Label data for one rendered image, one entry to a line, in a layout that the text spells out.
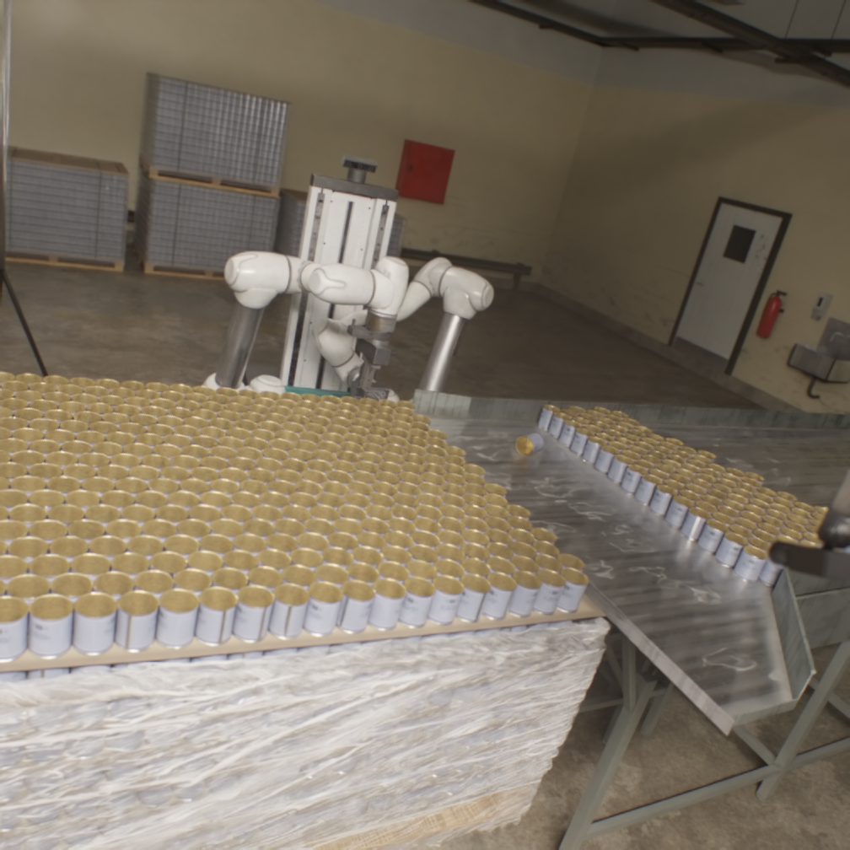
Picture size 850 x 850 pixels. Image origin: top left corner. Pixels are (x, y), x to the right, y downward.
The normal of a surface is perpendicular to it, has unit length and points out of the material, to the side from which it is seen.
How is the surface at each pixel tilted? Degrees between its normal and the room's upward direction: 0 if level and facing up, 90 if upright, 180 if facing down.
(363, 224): 90
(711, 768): 0
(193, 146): 88
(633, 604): 0
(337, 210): 90
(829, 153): 90
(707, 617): 0
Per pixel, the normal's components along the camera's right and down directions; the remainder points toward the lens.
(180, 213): 0.44, 0.45
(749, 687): 0.21, -0.90
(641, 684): -0.89, 0.00
